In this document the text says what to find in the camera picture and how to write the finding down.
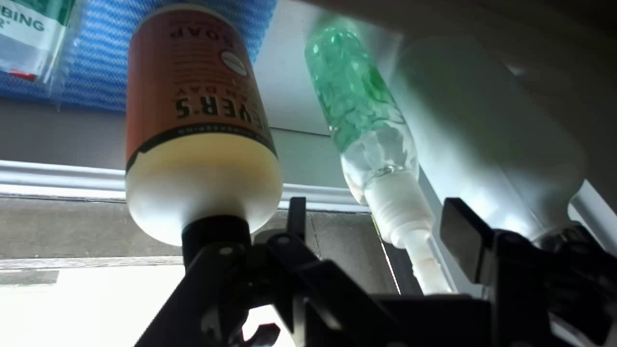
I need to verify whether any orange soap pump bottle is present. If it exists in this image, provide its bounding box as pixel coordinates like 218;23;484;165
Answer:
125;4;283;262

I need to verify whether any Scotch-Brite sponge pack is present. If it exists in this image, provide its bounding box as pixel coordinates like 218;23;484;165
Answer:
0;0;81;83

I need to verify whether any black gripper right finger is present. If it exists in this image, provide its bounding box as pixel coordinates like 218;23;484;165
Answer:
440;198;617;347

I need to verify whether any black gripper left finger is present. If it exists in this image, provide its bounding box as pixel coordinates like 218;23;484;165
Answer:
266;196;399;347

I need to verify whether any clear green spray bottle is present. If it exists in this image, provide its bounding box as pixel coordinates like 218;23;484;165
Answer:
305;17;453;295

